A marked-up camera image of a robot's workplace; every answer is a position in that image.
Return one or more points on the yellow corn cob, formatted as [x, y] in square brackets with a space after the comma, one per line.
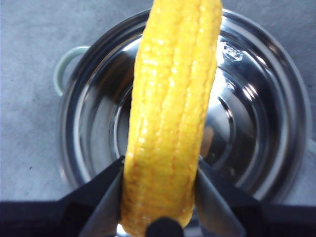
[170, 111]

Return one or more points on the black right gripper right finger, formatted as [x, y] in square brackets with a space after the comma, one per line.
[232, 217]

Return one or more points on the sage green electric cooking pot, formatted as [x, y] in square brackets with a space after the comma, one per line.
[249, 118]

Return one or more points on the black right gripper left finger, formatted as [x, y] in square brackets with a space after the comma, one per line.
[81, 214]

